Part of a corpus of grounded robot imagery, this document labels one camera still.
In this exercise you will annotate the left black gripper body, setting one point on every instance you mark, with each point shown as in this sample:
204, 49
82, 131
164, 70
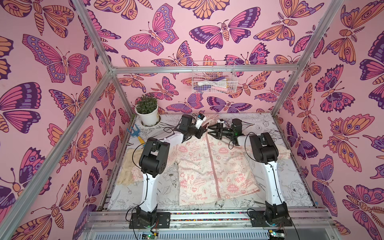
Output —
193, 131

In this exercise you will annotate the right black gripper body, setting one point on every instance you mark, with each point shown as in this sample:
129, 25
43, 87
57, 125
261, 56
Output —
222, 131

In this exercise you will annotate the pink printed kids jacket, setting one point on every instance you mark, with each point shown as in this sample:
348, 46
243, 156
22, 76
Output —
210, 170

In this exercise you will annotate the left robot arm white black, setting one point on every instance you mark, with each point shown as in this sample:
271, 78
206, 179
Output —
153, 162

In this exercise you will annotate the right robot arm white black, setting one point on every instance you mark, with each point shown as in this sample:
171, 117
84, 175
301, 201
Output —
263, 151

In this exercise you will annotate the potted green plant white pot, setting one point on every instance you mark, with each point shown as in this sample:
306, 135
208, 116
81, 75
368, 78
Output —
148, 110

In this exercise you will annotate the blue yellow garden rake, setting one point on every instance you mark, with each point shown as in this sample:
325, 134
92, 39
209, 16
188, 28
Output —
135, 132

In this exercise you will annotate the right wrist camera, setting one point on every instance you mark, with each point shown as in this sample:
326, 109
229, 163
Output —
221, 121

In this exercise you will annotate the white wire basket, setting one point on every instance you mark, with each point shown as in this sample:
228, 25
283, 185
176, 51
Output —
214, 79

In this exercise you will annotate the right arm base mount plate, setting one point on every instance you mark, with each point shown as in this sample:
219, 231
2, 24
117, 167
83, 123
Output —
264, 219

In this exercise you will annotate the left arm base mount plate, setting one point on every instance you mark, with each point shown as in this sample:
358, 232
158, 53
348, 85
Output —
161, 220

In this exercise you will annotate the aluminium front rail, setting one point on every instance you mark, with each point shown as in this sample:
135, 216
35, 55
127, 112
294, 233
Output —
227, 224

